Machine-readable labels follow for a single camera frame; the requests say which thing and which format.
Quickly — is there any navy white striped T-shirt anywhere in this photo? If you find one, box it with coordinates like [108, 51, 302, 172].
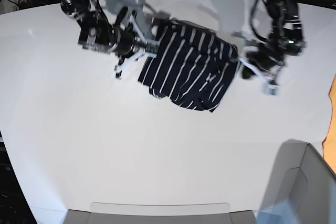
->
[138, 20, 240, 112]

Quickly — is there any orange cloth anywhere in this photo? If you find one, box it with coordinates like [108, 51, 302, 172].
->
[322, 78, 336, 173]

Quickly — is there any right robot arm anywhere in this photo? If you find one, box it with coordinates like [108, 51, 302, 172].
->
[60, 0, 157, 78]

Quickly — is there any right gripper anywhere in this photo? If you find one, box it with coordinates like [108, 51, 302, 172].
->
[111, 14, 148, 79]

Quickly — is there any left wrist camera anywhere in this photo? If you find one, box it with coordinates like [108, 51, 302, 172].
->
[262, 81, 280, 95]

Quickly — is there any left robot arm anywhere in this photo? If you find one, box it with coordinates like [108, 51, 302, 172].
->
[240, 0, 306, 86]

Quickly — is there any white bin right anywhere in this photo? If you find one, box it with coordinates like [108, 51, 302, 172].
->
[255, 140, 335, 223]

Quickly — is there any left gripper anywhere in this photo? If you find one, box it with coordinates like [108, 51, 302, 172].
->
[238, 44, 286, 85]

